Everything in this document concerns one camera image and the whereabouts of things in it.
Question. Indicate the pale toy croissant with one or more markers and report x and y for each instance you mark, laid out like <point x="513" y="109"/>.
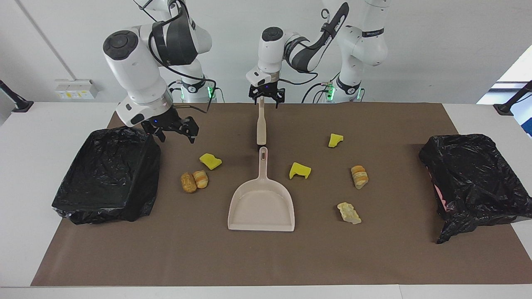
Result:
<point x="349" y="213"/>

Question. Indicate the beige plastic dustpan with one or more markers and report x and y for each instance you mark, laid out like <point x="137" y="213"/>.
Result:
<point x="262" y="207"/>

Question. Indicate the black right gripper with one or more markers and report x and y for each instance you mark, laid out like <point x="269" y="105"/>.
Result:
<point x="164" y="121"/>

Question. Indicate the notched yellow sponge piece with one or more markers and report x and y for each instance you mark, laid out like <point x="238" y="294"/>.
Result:
<point x="300" y="169"/>

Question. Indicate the bright window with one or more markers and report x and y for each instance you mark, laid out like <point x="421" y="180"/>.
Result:
<point x="519" y="70"/>

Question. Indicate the brown table mat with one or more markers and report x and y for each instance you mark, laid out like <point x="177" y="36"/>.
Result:
<point x="266" y="257"/>

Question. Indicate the brown toy bread roll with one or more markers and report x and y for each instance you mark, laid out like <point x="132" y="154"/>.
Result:
<point x="188" y="182"/>

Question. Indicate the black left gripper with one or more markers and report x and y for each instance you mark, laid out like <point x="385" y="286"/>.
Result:
<point x="266" y="89"/>

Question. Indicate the black clamp stand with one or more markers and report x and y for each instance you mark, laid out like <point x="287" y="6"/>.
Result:
<point x="20" y="106"/>
<point x="505" y="109"/>

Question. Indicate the beige hand brush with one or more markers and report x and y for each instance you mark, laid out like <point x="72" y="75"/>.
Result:
<point x="261" y="128"/>

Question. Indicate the small yellow green sponge piece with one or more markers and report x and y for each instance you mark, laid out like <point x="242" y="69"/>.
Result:
<point x="334" y="140"/>

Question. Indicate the black bag lined pink bin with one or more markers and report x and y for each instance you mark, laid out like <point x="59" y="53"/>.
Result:
<point x="469" y="174"/>

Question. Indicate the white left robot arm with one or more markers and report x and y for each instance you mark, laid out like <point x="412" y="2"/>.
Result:
<point x="272" y="54"/>

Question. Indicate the white wall socket strip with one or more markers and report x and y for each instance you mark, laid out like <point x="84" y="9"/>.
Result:
<point x="75" y="89"/>

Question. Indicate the orange striped toy croissant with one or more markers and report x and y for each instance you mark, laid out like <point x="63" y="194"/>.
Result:
<point x="201" y="179"/>
<point x="359" y="176"/>

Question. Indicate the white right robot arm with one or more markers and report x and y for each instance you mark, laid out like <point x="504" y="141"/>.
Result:
<point x="137" y="74"/>

